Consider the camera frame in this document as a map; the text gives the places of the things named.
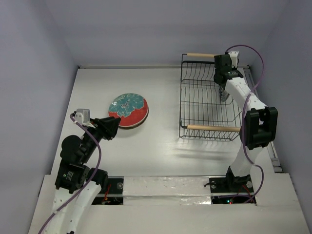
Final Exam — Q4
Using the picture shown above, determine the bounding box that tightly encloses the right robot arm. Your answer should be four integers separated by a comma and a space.
214, 51, 278, 193

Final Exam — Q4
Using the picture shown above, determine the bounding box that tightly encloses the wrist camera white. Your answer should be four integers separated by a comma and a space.
70, 108, 95, 128
226, 51, 239, 70

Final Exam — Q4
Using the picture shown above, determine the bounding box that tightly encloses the grey reindeer plate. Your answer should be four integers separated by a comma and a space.
118, 115, 148, 130

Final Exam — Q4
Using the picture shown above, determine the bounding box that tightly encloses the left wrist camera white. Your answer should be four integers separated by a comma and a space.
70, 108, 95, 128

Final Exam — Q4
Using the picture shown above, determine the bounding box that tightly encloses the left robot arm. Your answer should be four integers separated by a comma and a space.
39, 112, 120, 234

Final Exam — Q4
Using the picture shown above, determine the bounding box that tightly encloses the black wire dish rack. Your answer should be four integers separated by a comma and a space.
179, 53, 241, 141

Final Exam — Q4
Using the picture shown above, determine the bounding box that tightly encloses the teal and red plate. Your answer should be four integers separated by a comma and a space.
108, 93, 149, 124

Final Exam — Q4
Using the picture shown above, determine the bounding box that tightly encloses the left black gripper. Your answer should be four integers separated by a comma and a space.
81, 115, 121, 162

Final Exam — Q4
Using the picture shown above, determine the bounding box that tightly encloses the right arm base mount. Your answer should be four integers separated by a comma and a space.
204, 168, 256, 205

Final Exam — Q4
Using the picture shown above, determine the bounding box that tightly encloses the blue speckled plate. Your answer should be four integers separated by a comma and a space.
219, 85, 229, 102

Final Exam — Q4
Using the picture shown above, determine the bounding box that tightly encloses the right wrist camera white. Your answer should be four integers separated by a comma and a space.
226, 51, 239, 70

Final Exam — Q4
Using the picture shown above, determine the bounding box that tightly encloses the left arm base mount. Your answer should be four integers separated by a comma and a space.
92, 176, 124, 205

